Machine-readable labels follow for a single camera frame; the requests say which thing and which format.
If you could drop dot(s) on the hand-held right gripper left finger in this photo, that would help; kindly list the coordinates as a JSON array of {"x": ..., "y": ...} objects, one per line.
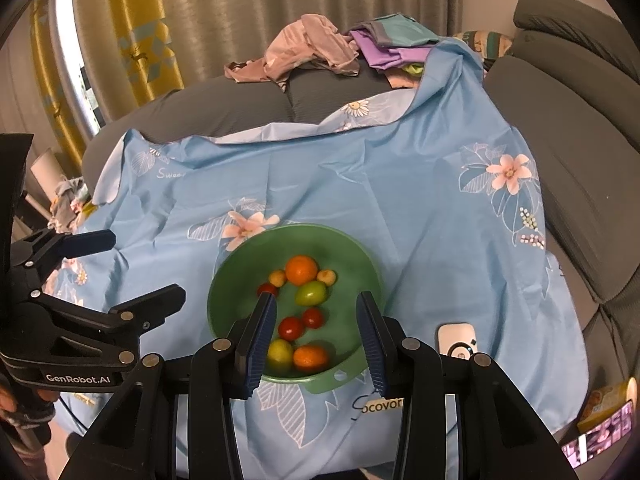
[{"x": 257, "y": 345}]

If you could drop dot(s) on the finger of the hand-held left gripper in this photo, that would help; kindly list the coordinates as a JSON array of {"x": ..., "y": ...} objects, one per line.
[
  {"x": 75, "y": 242},
  {"x": 150, "y": 305}
]

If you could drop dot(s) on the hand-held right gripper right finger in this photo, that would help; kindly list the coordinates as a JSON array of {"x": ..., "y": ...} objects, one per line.
[{"x": 372, "y": 345}]

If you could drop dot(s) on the yellow-green fruit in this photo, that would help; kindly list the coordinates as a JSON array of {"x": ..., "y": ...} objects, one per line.
[{"x": 280, "y": 353}]

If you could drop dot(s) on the red cherry tomato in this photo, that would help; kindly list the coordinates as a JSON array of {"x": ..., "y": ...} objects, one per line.
[
  {"x": 291, "y": 328},
  {"x": 268, "y": 289},
  {"x": 313, "y": 318}
]

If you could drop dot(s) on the small yellow fruit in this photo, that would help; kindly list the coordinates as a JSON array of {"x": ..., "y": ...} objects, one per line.
[
  {"x": 277, "y": 277},
  {"x": 327, "y": 276}
]

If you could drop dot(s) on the large green fruit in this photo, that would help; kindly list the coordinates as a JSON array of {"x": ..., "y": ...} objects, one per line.
[{"x": 311, "y": 293}]

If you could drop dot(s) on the green plastic bowl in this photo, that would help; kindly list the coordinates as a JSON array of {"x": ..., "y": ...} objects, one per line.
[{"x": 345, "y": 265}]

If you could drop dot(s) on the person's left forearm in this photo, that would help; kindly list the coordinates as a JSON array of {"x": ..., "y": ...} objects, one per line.
[{"x": 25, "y": 440}]

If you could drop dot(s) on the person's left hand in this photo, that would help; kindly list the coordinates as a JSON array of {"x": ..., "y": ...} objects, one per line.
[{"x": 46, "y": 394}]

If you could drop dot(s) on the pile of clothes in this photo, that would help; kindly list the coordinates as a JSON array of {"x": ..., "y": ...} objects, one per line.
[{"x": 65, "y": 200}]

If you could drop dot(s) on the orange tangerine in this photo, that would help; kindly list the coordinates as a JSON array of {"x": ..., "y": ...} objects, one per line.
[
  {"x": 310, "y": 358},
  {"x": 301, "y": 269}
]

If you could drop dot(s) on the white paper roll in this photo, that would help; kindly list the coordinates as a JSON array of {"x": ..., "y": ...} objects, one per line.
[{"x": 45, "y": 165}]

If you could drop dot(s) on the white pocket device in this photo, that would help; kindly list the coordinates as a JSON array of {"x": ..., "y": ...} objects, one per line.
[{"x": 456, "y": 337}]

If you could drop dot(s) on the blue floral cloth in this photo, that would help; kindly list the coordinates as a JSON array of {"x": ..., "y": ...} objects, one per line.
[{"x": 400, "y": 185}]

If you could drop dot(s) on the yellow patterned curtain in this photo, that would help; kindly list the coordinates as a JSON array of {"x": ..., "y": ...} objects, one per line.
[{"x": 140, "y": 35}]

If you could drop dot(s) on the yellow box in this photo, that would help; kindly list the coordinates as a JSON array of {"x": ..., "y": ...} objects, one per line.
[{"x": 607, "y": 400}]

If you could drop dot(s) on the smartphone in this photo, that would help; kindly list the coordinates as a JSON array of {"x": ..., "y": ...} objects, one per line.
[{"x": 600, "y": 437}]

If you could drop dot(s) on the grey sofa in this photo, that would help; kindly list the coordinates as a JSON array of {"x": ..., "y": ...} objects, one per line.
[{"x": 575, "y": 160}]

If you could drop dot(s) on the lime green garment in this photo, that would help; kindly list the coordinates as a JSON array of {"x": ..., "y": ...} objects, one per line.
[{"x": 414, "y": 67}]

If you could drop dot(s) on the purple garment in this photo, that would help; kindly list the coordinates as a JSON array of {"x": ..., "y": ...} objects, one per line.
[{"x": 390, "y": 52}]

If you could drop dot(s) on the beige curtain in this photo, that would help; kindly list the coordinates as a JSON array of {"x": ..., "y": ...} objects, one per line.
[{"x": 260, "y": 15}]

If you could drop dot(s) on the pink garment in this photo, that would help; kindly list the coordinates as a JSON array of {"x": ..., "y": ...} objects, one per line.
[{"x": 305, "y": 45}]

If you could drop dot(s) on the teal grey garment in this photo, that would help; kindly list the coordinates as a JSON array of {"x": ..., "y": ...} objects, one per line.
[{"x": 395, "y": 27}]

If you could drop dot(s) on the patterned pillow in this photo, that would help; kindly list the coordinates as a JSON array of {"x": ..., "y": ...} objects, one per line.
[{"x": 487, "y": 42}]

